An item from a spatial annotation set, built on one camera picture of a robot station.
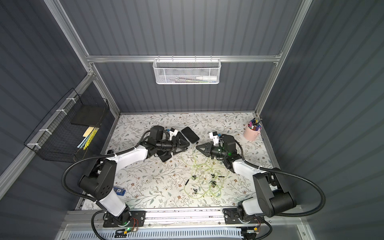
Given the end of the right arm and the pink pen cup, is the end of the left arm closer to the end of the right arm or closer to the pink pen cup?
the end of the right arm

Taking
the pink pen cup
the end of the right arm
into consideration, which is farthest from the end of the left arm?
the pink pen cup

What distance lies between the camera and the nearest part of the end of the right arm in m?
0.68
